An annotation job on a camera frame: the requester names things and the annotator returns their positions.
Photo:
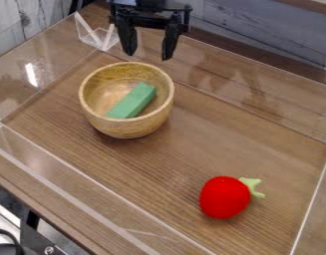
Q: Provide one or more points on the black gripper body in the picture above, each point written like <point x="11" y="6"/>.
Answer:
<point x="150" y="13"/>

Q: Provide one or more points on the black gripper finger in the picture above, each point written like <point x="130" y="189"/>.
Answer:
<point x="128" y="35"/>
<point x="172" y="33"/>

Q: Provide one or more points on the green rectangular block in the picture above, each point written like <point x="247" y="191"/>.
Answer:
<point x="134" y="102"/>

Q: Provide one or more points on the brown wooden bowl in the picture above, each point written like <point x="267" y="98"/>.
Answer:
<point x="108" y="85"/>

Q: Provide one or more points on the red plush strawberry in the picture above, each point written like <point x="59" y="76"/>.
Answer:
<point x="225" y="196"/>

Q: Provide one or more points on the clear acrylic corner bracket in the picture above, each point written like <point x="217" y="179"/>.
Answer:
<point x="100" y="38"/>

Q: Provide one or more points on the clear acrylic tray wall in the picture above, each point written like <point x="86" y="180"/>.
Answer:
<point x="106" y="223"/>

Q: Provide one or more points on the black table leg bracket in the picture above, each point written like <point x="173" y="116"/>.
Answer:
<point x="34" y="242"/>

